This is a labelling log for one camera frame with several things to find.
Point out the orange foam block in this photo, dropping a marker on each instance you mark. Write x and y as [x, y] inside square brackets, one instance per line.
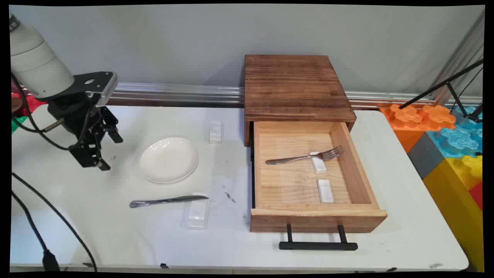
[409, 116]

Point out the white round plate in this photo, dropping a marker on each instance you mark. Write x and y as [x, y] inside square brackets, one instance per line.
[169, 160]

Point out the black tripod stand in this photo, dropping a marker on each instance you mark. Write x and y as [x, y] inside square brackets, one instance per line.
[447, 82]

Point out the white cutlery rest near knife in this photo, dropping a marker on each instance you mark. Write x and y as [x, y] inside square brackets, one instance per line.
[197, 212]

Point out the blue foam block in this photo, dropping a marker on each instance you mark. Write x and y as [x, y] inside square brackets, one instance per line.
[455, 141]

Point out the aluminium wall rail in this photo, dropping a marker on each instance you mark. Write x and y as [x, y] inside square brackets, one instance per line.
[173, 92]

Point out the silver fork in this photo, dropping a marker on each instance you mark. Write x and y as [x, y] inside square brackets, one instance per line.
[293, 158]

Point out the yellow foam block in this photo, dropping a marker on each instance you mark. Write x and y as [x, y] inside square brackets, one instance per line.
[451, 200]

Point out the light wooden drawer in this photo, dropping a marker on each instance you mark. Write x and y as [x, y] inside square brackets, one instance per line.
[293, 185]

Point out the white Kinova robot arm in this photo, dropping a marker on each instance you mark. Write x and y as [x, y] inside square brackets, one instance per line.
[34, 61]

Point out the large red foam block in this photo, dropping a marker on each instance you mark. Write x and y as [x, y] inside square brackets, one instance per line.
[32, 104]

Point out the grey foam block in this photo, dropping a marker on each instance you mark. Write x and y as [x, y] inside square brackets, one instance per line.
[426, 158]

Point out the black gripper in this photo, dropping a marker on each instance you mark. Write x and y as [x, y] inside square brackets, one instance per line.
[75, 116]

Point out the green foam block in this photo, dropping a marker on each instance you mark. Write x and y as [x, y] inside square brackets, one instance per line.
[17, 123]

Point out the small red foam block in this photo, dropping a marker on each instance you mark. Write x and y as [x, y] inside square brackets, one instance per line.
[477, 195]

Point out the silver table knife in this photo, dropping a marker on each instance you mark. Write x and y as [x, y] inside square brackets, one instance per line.
[185, 199]

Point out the dark wooden drawer cabinet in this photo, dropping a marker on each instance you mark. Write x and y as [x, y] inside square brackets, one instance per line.
[293, 85]

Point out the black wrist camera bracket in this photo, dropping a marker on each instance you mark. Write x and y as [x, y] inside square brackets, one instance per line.
[92, 82]

